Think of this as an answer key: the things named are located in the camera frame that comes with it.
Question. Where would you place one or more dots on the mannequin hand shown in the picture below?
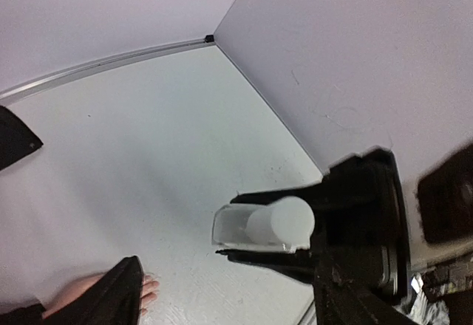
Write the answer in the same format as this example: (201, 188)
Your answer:
(78, 287)

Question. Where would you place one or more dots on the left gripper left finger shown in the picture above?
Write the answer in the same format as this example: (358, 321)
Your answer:
(16, 138)

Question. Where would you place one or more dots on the black grey jacket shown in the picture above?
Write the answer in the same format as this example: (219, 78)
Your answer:
(31, 315)

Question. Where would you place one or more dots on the aluminium back rail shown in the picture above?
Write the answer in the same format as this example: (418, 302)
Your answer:
(80, 71)

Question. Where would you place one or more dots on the clear nail polish bottle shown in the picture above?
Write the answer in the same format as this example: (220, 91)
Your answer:
(283, 226)

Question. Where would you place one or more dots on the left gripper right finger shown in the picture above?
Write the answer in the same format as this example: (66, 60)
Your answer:
(114, 299)

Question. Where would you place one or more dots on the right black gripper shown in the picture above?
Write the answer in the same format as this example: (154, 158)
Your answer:
(359, 251)

